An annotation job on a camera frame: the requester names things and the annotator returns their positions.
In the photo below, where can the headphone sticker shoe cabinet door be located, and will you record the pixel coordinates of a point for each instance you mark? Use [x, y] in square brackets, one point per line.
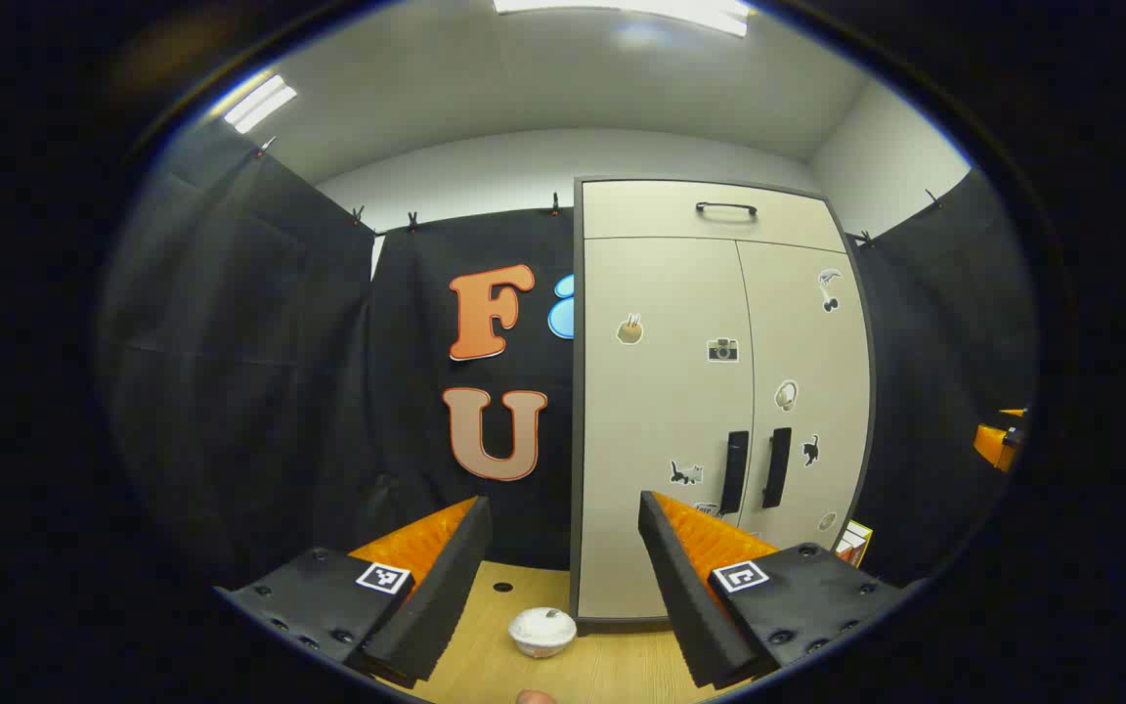
[817, 352]

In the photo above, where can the camera sticker shoe cabinet door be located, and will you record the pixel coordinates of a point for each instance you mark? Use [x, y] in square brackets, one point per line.
[661, 411]

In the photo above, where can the beige cabinet drawer front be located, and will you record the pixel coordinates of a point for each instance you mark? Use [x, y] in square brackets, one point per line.
[641, 210]

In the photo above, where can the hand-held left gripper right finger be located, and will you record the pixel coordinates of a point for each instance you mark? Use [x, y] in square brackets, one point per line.
[685, 606]

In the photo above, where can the small colourful box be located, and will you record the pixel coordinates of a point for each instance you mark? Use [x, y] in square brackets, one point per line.
[854, 546]

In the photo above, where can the white round bowl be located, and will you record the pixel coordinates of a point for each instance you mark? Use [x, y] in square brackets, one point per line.
[541, 634]

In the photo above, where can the ceiling light panel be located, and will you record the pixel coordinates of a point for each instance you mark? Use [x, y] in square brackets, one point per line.
[258, 104]
[622, 10]

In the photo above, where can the beige double-door shoe cabinet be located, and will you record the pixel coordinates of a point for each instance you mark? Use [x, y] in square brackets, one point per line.
[577, 411]

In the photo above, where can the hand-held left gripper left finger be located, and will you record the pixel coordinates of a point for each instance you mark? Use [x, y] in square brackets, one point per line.
[446, 596]

